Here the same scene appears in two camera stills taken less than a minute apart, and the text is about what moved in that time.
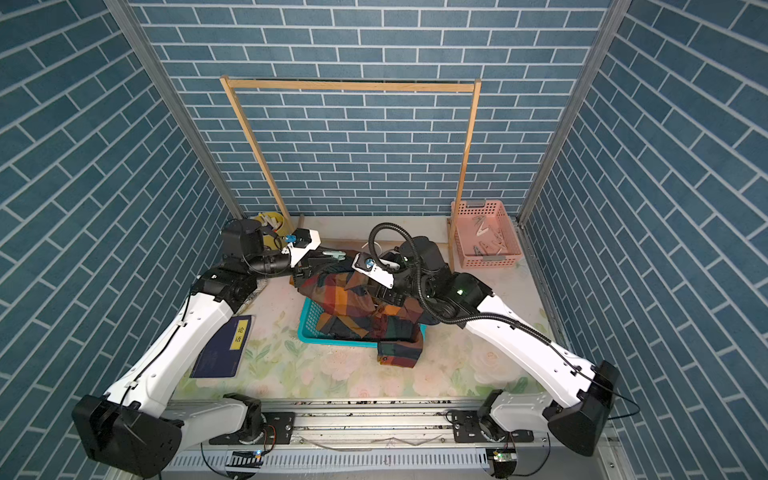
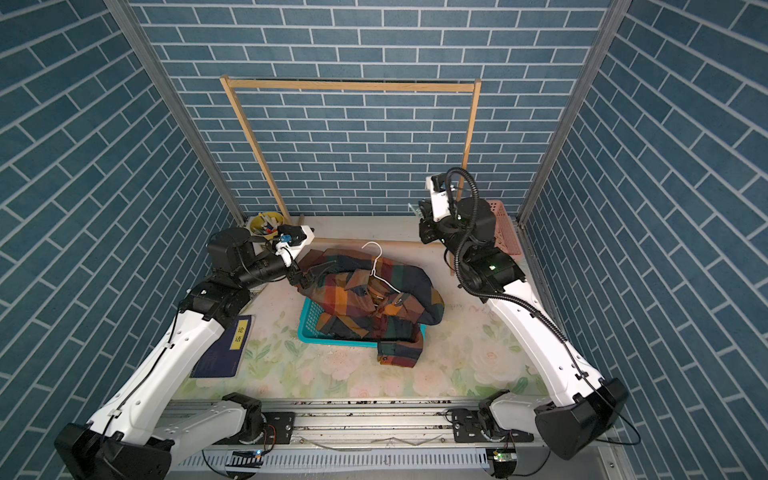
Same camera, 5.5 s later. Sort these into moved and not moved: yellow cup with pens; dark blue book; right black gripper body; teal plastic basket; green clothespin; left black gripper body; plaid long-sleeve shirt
Moved: left black gripper body; green clothespin; right black gripper body
Not moved: plaid long-sleeve shirt; teal plastic basket; yellow cup with pens; dark blue book
